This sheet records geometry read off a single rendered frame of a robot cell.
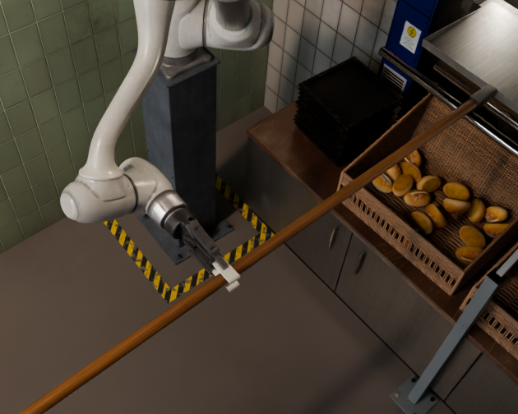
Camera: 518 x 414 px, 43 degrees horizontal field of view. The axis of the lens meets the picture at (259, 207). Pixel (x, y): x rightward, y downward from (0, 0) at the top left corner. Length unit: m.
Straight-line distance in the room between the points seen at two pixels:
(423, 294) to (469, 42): 0.84
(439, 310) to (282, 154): 0.83
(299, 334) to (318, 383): 0.22
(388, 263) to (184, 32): 1.04
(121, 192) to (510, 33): 1.38
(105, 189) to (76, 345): 1.35
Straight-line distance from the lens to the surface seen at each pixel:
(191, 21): 2.14
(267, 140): 2.63
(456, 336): 2.26
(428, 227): 2.41
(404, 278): 2.35
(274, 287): 2.91
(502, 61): 2.24
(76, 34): 2.55
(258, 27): 2.12
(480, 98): 2.04
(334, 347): 2.81
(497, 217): 2.50
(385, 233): 2.39
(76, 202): 1.56
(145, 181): 1.66
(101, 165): 1.58
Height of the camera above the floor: 2.52
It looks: 53 degrees down
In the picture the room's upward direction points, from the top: 6 degrees clockwise
